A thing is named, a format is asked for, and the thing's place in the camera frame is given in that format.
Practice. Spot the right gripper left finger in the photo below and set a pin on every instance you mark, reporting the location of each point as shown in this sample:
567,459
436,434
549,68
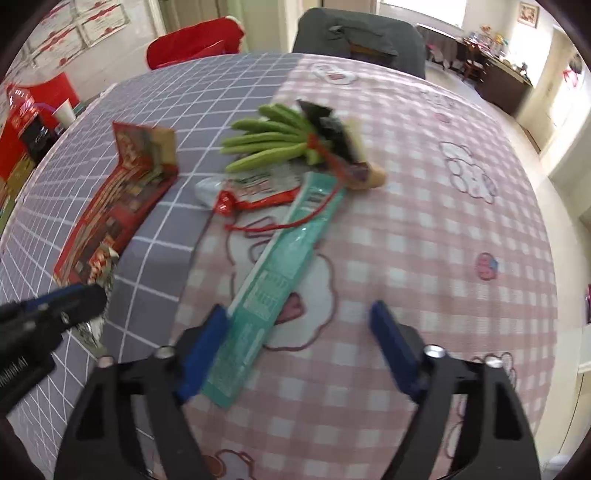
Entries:
122,400

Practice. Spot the wooden chair at desk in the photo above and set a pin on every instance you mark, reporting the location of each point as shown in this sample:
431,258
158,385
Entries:
473,67

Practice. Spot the round table dark cloth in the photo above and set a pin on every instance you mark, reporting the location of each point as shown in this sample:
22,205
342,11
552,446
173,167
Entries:
442,47

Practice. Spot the chair with grey jacket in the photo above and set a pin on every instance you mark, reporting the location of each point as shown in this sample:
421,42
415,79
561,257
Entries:
366,37

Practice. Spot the cola bottle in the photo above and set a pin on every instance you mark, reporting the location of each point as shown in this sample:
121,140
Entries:
22,108

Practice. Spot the red covered chair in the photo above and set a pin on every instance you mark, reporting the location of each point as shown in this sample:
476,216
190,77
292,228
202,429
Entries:
206,39

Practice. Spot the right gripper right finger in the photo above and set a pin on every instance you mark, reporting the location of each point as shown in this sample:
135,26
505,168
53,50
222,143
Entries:
469,409

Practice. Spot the red white snack wrapper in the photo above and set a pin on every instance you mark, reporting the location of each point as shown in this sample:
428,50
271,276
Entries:
230,194

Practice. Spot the teal toothpaste box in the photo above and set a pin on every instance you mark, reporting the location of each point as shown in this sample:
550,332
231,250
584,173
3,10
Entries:
283,289

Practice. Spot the checkered pink grey tablecloth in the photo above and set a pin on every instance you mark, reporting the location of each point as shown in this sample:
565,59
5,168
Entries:
453,242

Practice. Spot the white paper cup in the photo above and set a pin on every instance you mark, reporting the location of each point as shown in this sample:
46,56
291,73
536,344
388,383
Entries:
64,114

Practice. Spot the dark wooden desk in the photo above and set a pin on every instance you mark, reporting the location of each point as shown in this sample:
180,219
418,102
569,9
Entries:
502,86

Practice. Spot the framed wall picture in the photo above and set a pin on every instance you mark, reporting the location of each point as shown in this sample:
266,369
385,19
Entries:
528,14

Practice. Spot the red printed flyer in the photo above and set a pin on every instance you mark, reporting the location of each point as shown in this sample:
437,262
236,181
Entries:
146,169

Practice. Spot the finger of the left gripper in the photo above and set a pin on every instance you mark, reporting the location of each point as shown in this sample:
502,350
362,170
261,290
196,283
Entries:
68,306

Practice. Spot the award certificates on wall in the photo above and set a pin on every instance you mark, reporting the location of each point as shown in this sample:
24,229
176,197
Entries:
66,31

